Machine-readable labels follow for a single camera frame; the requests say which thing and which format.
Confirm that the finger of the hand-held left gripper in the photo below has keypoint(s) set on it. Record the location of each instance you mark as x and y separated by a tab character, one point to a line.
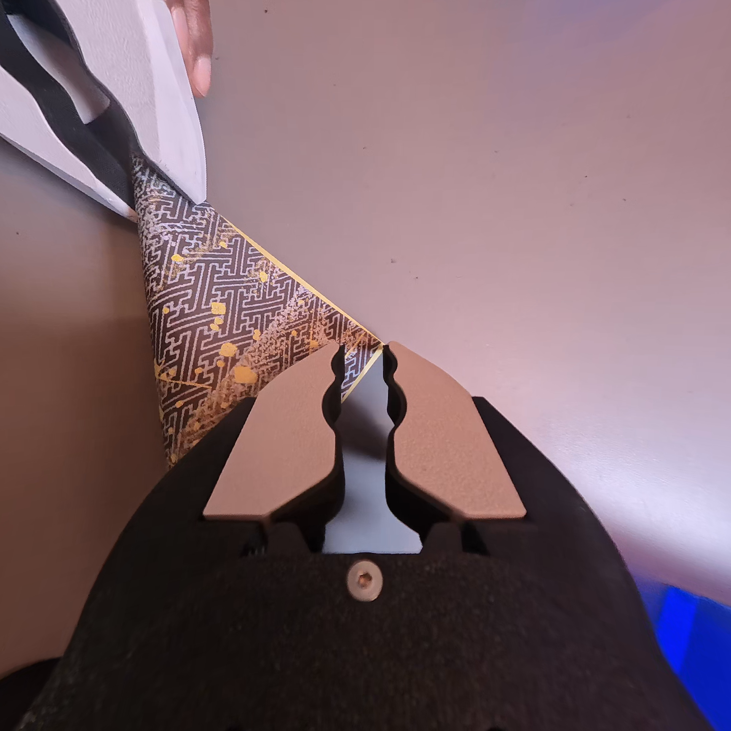
46	126
137	69

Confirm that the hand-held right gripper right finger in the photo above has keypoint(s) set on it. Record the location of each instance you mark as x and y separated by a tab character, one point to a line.
457	451

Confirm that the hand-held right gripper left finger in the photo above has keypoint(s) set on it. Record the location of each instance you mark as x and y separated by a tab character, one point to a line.
274	457

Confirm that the yellow backed black patterned paper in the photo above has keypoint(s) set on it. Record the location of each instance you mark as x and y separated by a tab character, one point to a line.
217	308

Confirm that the blue plastic bin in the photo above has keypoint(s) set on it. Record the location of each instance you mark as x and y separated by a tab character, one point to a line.
691	651

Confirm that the person's left hand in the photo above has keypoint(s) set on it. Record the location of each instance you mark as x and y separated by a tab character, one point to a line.
194	40

